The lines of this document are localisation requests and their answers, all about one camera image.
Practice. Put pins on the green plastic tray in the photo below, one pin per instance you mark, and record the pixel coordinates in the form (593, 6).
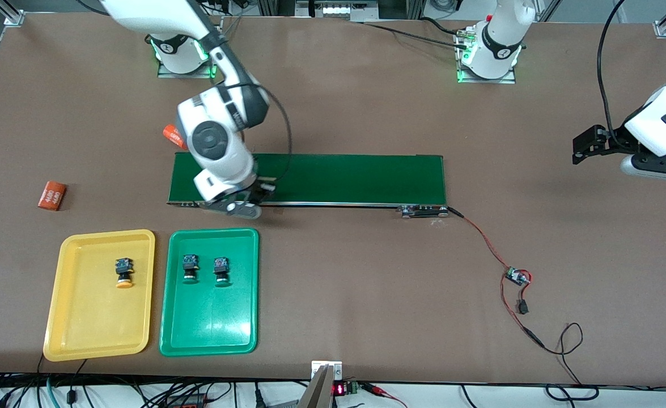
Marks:
(211, 323)

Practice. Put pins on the silver camera mount bracket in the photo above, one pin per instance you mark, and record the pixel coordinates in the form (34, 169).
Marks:
(318, 391)

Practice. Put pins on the yellow mushroom push button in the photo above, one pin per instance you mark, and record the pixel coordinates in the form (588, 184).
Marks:
(124, 272)

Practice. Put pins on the yellow plastic tray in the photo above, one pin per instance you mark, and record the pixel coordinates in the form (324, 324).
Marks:
(89, 317)

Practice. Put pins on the red test lead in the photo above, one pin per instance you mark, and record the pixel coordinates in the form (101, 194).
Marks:
(369, 387)

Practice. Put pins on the green mushroom push button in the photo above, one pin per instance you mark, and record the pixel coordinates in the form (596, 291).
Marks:
(221, 267)
(190, 266)

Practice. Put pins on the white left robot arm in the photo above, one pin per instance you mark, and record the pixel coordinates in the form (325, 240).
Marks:
(503, 17)

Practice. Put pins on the silver box with lights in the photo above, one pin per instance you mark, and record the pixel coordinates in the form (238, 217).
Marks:
(338, 10)

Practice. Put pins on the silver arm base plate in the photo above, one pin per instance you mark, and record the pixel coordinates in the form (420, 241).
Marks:
(165, 73)
(505, 79)

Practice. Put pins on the orange 4680 battery cylinder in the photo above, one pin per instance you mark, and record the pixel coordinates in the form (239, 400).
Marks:
(52, 196)
(171, 135)

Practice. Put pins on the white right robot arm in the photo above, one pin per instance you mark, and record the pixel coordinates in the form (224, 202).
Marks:
(219, 164)

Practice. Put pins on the red digit display module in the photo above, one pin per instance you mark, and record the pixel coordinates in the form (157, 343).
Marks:
(339, 389)

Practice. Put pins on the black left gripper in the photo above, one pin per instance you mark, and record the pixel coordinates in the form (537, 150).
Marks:
(618, 140)

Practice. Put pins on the aluminium corner bracket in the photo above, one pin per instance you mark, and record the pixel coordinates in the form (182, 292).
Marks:
(658, 29)
(14, 18)

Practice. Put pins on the green conveyor belt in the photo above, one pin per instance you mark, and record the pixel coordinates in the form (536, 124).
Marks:
(367, 178)

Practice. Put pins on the small circuit board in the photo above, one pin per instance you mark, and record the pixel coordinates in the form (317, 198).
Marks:
(517, 276)

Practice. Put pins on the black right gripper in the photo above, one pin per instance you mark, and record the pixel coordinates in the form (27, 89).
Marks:
(258, 191)

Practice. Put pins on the small black plug connector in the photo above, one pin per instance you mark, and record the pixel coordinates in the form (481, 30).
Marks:
(522, 307)

